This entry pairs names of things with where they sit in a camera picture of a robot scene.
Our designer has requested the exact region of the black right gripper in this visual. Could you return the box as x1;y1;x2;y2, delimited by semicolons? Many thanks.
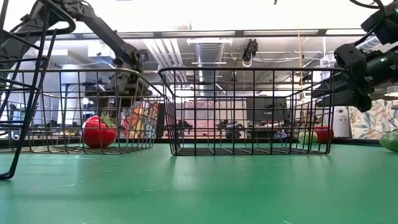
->
312;42;374;113

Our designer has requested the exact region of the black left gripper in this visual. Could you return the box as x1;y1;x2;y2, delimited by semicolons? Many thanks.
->
107;70;150;108

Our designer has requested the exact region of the red toy tomato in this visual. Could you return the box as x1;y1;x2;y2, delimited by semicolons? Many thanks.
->
313;125;335;144
82;114;118;149

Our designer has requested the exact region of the green toy lime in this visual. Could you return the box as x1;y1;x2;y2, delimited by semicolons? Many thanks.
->
297;131;318;144

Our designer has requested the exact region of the green toy cucumber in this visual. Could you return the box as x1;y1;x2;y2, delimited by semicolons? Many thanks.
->
378;129;398;153

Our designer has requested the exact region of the white standing device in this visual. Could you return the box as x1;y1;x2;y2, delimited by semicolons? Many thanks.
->
332;106;352;139

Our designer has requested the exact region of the colourful painted panel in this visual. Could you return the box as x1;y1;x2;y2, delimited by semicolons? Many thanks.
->
119;102;160;139

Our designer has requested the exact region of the black monitor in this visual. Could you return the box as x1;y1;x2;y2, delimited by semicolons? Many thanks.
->
245;96;289;122

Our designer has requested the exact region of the white ceiling light bar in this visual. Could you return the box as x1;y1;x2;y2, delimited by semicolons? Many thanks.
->
186;38;233;47

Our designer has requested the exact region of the green table mat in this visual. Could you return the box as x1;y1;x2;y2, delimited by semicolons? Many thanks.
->
0;142;398;224

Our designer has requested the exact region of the gold wire basket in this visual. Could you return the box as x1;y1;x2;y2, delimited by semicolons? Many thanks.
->
0;67;165;156

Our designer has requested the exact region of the striped flexible duct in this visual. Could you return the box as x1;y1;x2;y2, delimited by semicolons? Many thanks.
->
356;35;382;53

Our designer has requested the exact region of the silver ventilation duct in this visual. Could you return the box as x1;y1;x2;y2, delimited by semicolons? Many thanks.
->
194;42;225;97

